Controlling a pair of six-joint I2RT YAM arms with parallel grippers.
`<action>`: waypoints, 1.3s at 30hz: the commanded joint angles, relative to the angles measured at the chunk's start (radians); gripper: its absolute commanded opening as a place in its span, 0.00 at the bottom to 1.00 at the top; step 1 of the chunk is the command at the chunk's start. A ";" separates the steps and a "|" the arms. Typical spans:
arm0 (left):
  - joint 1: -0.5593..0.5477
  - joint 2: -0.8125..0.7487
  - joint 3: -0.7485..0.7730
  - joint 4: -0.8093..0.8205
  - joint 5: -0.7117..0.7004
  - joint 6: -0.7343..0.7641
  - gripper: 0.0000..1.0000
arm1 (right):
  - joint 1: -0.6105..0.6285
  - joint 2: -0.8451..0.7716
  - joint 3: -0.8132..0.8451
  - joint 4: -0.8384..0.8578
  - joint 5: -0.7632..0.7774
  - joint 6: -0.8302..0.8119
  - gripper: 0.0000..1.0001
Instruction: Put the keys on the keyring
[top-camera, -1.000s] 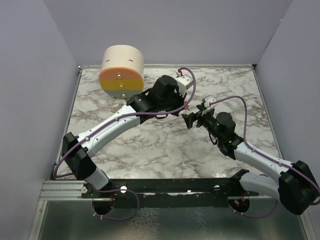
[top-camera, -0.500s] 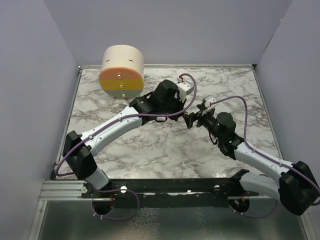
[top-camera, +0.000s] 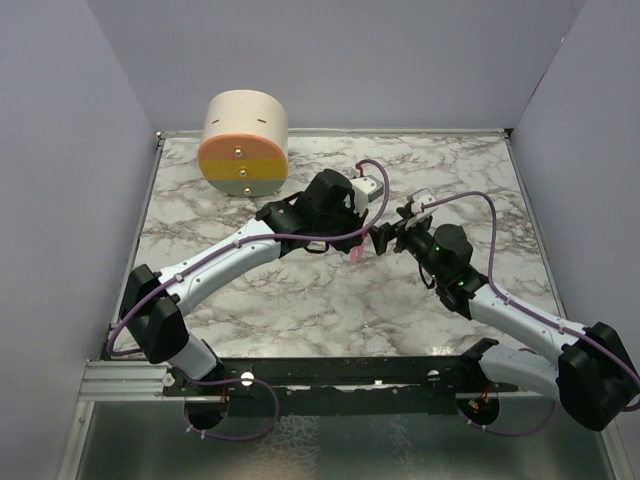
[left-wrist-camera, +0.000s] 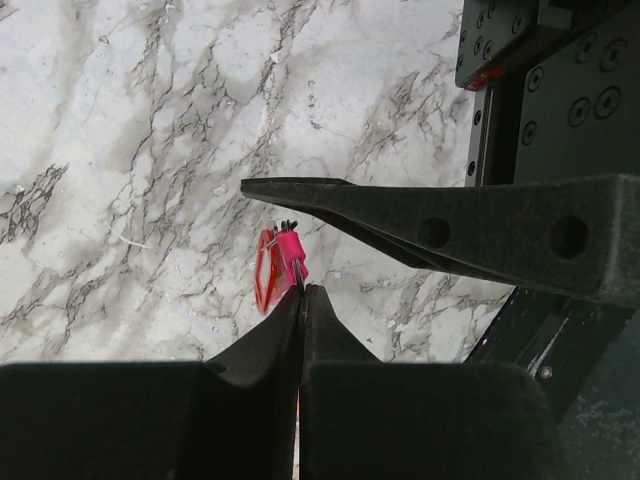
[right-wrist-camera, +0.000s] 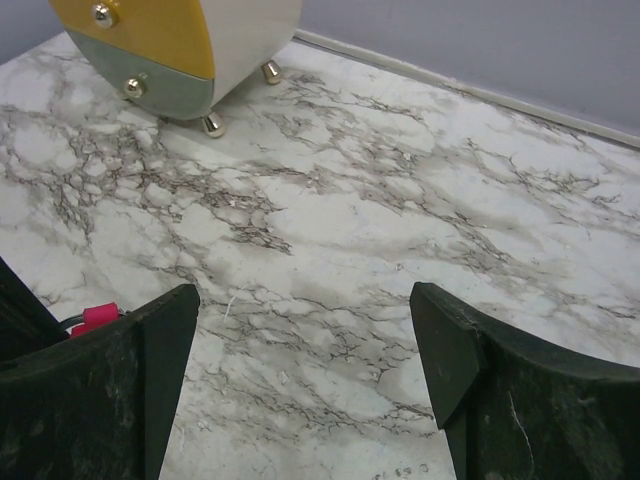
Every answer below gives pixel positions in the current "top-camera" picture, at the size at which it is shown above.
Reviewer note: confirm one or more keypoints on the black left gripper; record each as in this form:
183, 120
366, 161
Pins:
346, 244

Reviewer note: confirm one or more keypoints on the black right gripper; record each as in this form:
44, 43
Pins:
386, 232

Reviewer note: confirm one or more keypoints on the pink strap keyring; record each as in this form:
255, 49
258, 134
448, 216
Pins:
356, 254

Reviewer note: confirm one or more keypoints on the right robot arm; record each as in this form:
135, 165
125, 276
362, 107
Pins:
587, 369

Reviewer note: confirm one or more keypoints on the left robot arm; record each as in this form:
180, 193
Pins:
332, 209

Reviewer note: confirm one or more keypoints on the round cream drawer cabinet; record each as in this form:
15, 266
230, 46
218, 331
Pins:
244, 144

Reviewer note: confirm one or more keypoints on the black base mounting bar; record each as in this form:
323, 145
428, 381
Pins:
439, 374

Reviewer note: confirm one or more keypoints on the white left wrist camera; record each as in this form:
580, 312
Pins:
366, 189

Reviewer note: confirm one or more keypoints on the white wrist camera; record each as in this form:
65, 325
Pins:
420, 207
366, 189

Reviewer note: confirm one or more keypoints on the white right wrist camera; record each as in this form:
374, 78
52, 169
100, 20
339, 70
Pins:
420, 207

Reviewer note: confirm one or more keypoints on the aluminium frame rail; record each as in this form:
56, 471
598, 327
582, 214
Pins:
115, 381

